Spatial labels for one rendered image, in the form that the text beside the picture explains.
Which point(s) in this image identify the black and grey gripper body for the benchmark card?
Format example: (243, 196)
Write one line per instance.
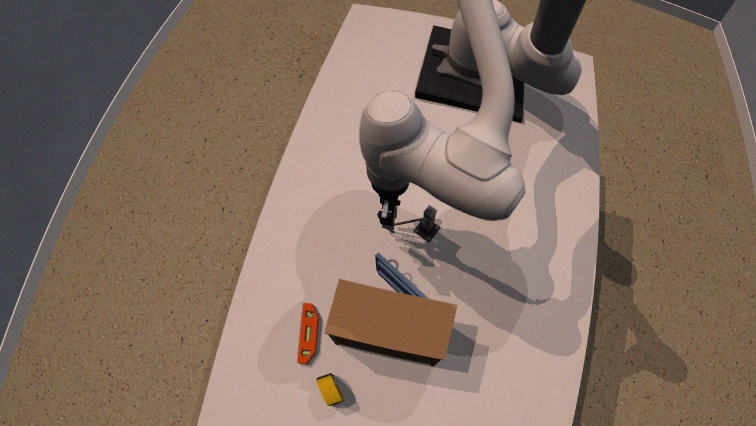
(389, 195)

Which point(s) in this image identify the red spirit level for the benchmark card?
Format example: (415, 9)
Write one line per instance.
(309, 325)

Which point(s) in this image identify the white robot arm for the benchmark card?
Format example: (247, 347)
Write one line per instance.
(470, 169)

